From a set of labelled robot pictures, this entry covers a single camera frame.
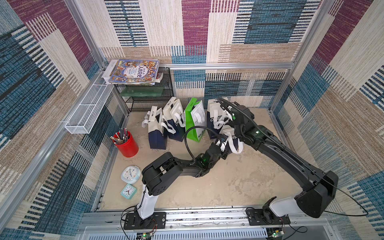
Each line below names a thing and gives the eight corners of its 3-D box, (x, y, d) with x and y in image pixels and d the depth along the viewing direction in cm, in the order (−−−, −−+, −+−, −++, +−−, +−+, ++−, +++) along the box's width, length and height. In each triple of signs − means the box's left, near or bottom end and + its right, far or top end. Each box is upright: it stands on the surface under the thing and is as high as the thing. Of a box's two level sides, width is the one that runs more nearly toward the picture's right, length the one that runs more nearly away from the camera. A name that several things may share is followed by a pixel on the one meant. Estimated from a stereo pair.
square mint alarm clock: (120, 194, 83) (118, 192, 81) (129, 183, 86) (128, 182, 84) (129, 202, 80) (127, 200, 78) (138, 190, 84) (137, 189, 82)
